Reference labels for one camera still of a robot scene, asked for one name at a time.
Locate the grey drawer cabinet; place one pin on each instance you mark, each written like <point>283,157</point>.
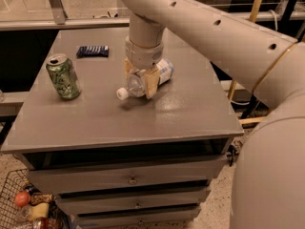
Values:
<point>116,162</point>

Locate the green soda can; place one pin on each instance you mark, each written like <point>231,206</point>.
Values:
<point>63,76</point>

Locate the wooden frame stand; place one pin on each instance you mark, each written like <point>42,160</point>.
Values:
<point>247,81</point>

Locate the yellow item in basket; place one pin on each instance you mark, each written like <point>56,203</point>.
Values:
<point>39,211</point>

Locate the clear plastic water bottle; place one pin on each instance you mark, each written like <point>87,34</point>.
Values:
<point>135,82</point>

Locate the red round fruit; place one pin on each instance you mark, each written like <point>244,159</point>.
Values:
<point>22,199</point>

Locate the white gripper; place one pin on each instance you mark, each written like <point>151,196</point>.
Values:
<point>143,55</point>

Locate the black wire basket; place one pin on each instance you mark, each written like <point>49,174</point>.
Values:
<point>15,182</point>

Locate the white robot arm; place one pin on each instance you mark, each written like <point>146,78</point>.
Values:
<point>269,178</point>

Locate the dark blue snack packet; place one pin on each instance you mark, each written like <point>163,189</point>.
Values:
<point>92,51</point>

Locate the metal railing frame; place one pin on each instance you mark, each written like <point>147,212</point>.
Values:
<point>22,15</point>

